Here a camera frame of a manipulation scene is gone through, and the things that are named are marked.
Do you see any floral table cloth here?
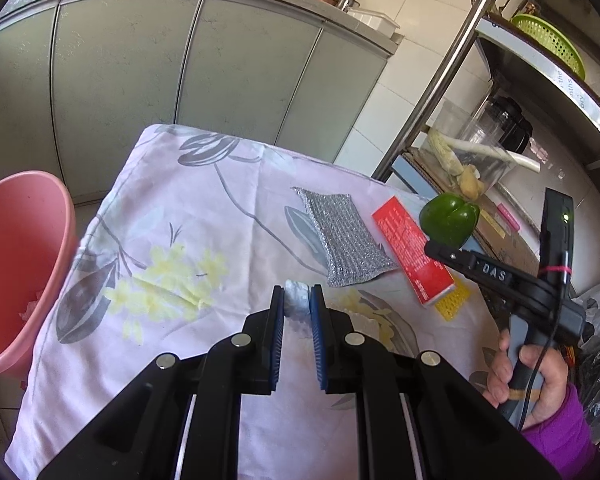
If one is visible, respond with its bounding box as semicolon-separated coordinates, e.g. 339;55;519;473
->
4;124;511;480

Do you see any white plastic container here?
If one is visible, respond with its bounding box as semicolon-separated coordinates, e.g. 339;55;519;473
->
347;7;400;38

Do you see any silver scouring pad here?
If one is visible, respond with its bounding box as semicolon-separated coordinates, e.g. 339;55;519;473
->
292;186;398;288

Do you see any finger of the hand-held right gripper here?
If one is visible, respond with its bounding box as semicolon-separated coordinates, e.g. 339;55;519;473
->
424;240;478;273

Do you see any red flat box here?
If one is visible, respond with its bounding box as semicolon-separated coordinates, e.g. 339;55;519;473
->
371;197;456;307

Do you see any person's right hand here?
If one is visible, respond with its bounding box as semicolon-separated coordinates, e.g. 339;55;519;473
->
484;331;572;431

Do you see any white leek stalk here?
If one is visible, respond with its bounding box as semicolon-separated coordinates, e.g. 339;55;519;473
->
452;140;541;173

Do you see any black cable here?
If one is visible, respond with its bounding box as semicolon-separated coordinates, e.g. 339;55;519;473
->
517;252;571;428

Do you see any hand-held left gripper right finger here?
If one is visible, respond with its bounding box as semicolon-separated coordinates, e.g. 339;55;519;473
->
309;284;563;480

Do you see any pale leafy vegetable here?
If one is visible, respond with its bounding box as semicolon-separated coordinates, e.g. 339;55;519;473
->
426;130;463;176

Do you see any ginger root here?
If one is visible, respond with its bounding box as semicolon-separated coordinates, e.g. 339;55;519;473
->
459;166;486;198

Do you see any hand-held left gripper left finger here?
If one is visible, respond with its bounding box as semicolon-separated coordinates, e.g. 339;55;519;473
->
37;285;287;480

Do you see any pink plastic bucket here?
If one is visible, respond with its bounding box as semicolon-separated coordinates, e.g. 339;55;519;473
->
0;171;77;377

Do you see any white tissue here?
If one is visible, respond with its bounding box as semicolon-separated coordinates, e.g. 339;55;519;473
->
284;280;313;322
19;287;48;322

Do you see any green bell pepper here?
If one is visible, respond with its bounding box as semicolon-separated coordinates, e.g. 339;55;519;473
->
419;192;481;248

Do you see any green plastic basket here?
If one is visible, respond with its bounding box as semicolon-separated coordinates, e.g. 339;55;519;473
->
510;14;587;81

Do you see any person's right forearm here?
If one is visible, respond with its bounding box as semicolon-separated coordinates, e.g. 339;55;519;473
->
522;385;598;480

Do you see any metal shelf rack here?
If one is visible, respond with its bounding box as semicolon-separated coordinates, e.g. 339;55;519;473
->
372;0;600;271

